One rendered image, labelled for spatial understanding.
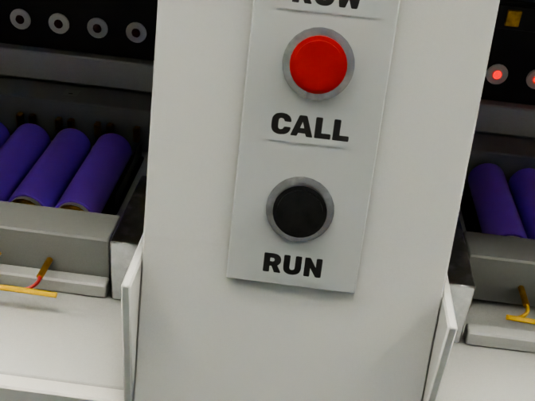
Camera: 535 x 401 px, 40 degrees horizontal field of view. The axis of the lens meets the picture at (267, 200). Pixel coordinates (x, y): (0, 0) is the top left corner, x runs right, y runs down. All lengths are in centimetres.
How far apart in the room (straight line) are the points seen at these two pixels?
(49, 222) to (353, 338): 13
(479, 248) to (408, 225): 9
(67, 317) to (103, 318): 1
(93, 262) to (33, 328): 3
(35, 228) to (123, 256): 4
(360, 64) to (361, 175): 3
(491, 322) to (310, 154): 13
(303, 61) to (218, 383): 11
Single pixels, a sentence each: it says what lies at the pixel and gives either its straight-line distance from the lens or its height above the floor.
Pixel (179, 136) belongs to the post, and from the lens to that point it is 22.
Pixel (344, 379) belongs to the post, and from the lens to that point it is 24.
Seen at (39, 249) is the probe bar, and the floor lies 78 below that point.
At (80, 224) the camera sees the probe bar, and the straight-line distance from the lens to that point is 30.
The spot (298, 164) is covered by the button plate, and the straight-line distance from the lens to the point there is 21.
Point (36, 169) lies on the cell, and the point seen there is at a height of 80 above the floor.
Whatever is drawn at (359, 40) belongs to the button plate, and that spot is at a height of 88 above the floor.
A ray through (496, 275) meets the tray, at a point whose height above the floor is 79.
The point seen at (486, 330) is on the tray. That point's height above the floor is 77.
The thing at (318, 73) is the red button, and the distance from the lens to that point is 21.
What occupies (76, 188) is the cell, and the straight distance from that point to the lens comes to 33.
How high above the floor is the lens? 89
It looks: 17 degrees down
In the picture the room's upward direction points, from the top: 6 degrees clockwise
